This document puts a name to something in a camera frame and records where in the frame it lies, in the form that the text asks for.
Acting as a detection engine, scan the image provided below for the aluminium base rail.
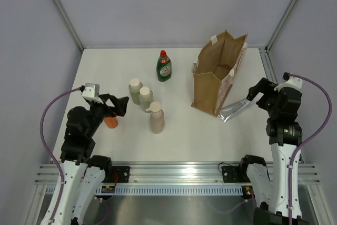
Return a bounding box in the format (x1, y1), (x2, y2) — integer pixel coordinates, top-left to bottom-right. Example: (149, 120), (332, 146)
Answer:
(34, 162), (320, 186)

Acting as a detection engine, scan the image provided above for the green dish soap bottle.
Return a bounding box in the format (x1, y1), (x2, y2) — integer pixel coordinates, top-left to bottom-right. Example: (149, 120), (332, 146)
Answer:
(156, 50), (172, 82)

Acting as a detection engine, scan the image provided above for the right aluminium frame post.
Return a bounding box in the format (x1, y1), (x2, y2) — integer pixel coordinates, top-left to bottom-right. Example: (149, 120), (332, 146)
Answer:
(265, 0), (299, 53)

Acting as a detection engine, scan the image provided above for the orange spray bottle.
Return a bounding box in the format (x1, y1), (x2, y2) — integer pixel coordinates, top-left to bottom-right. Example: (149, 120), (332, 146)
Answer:
(104, 117), (118, 129)

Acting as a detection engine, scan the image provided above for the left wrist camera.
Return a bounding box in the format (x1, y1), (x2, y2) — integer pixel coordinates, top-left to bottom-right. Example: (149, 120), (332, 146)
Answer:
(81, 83), (103, 103)

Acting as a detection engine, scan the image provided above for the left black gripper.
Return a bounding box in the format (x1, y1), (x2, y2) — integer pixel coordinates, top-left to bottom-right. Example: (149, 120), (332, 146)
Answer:
(85, 94), (128, 138)

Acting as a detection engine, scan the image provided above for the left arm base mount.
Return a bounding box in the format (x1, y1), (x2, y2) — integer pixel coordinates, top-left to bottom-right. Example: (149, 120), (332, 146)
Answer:
(103, 166), (130, 183)

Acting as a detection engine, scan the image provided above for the white slotted cable duct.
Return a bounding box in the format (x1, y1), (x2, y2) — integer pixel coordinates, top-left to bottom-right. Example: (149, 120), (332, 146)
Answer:
(95, 185), (243, 196)

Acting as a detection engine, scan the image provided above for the beige pump lotion bottle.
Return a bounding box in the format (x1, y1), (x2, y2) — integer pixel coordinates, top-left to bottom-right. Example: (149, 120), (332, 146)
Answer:
(146, 101), (165, 134)

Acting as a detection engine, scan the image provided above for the brown canvas bag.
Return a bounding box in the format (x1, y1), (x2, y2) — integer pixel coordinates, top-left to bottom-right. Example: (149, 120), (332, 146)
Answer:
(191, 31), (248, 116)

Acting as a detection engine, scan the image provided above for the green bottle white cap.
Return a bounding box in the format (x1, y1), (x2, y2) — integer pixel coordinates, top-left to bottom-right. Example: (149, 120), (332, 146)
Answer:
(138, 86), (154, 113)
(128, 79), (143, 105)

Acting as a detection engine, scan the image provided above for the silver tube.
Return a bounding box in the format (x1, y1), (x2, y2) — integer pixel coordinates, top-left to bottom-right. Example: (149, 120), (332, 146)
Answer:
(218, 99), (251, 123)

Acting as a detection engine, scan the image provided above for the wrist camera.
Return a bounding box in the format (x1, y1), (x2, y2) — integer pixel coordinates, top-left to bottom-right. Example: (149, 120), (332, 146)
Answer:
(274, 72), (303, 92)
(81, 83), (103, 103)

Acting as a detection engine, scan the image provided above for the right side aluminium rail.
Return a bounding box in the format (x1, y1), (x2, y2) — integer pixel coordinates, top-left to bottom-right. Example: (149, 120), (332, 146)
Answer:
(259, 47), (278, 84)

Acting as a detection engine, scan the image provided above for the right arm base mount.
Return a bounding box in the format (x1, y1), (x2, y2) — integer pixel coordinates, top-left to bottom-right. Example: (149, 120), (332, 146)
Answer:
(221, 165), (250, 183)

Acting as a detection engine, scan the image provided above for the aluminium frame post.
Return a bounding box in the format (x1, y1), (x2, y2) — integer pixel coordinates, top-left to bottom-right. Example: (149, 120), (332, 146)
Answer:
(52, 0), (85, 52)
(265, 0), (299, 53)

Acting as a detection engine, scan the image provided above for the left aluminium frame post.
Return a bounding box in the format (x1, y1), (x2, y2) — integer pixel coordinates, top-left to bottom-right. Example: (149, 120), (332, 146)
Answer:
(52, 0), (85, 52)

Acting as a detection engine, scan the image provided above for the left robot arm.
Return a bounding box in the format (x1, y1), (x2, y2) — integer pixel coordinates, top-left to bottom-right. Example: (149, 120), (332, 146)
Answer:
(41, 94), (130, 224)

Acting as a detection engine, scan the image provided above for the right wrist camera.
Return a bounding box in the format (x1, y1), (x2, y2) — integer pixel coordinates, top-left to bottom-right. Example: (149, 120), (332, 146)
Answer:
(274, 72), (303, 92)

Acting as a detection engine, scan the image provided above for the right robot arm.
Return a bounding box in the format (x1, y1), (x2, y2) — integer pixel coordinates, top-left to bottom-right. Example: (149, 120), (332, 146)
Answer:
(238, 77), (308, 224)

